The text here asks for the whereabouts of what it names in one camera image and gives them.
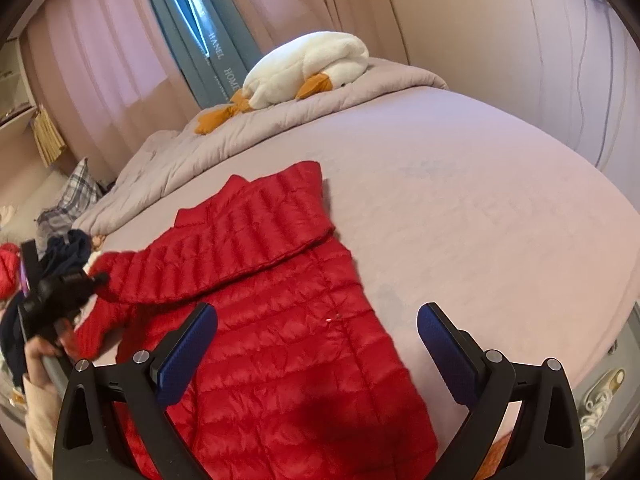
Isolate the red down jacket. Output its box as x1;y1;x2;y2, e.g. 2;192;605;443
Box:
75;160;441;480

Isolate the bed with pink sheet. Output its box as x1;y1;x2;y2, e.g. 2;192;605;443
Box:
70;55;631;461

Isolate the grey cable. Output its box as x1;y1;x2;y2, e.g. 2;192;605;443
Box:
595;0;621;171

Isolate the grey duvet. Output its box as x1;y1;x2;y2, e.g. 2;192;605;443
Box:
72;57;451;236

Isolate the navy garment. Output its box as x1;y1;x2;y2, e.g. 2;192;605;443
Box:
37;229;93;281

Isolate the blue curtain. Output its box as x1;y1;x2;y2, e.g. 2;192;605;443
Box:
137;0;263;111

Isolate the black jacket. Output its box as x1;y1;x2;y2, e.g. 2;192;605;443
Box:
0;300;28;388

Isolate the white goose plush toy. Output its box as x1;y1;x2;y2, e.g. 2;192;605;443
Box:
194;31;370;136

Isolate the white shelf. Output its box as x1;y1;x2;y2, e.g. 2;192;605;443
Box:
0;35;41;136

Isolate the plaid pillow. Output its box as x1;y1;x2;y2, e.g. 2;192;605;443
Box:
55;157;103;221
37;205;81;241

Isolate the person's left forearm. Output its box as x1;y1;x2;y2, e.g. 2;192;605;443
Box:
22;375;63;480

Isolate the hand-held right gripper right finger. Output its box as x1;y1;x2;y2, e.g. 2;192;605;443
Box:
416;302;586;480

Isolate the small red garment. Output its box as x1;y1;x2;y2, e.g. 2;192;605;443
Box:
0;242;26;301

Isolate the person's left hand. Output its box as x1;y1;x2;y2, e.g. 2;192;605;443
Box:
24;321;77;391

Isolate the white and yellow shoe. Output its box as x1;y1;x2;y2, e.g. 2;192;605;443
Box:
580;367;628;436

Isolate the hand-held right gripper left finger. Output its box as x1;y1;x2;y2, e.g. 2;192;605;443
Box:
52;302;218;480

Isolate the yellow woven hanging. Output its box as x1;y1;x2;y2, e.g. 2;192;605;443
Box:
31;105;66;166

